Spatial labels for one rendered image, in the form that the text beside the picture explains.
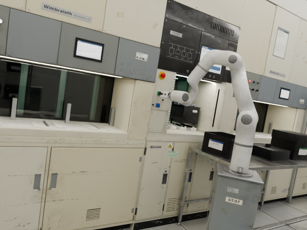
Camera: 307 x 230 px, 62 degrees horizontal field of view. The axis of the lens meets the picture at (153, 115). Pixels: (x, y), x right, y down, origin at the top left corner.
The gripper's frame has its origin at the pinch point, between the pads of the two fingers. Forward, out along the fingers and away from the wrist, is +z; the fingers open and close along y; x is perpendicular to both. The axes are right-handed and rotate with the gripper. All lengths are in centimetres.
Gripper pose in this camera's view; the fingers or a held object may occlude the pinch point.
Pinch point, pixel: (161, 93)
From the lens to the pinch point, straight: 208.7
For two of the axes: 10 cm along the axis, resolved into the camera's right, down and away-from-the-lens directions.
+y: 8.4, 0.8, 5.3
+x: 1.5, -9.8, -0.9
